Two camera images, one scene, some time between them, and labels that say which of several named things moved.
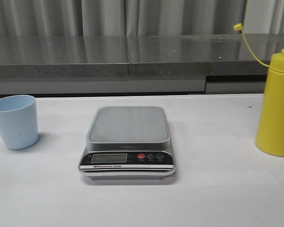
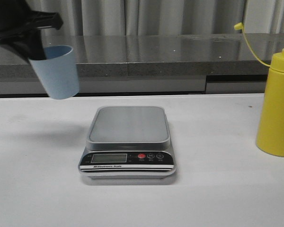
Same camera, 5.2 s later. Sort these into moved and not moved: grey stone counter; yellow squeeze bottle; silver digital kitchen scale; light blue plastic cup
Moved: light blue plastic cup
Not moved: silver digital kitchen scale; yellow squeeze bottle; grey stone counter
